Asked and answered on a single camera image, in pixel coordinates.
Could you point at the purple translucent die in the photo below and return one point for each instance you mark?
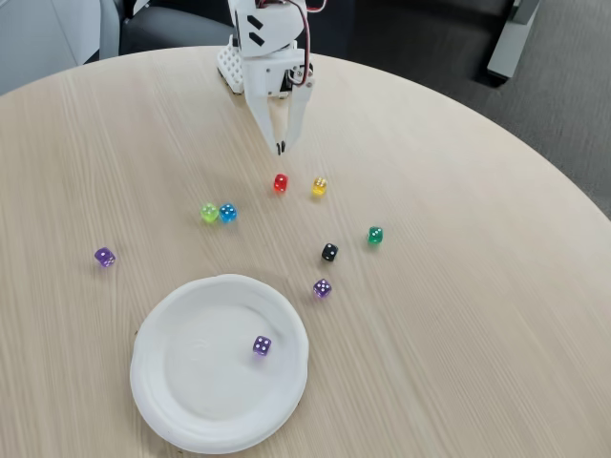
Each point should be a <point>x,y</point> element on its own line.
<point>261,345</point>
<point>104,257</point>
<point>322,289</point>

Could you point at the white paper plate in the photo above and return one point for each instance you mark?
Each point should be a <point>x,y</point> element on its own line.
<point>205,381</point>

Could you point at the red translucent die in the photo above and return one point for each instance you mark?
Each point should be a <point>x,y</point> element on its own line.
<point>280,183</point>

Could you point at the yellow translucent die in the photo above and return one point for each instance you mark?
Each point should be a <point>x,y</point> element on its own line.
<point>319,186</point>

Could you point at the blue translucent die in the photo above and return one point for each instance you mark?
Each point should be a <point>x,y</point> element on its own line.
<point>227,213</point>

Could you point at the black chair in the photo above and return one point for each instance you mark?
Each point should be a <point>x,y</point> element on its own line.
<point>172,31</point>

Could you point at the light green translucent die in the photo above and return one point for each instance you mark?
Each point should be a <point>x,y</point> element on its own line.
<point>209,212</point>

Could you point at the black die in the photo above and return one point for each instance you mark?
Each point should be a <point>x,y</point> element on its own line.
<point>329,252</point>

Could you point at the dark green translucent die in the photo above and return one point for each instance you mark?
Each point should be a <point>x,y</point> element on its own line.
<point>374,236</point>

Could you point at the black sofa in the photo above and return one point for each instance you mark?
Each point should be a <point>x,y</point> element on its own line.
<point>420,28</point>

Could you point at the white cabinet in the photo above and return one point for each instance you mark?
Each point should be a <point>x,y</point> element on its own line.
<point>43,38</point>

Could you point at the grey furniture leg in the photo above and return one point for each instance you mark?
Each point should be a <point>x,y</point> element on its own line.
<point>511,43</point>

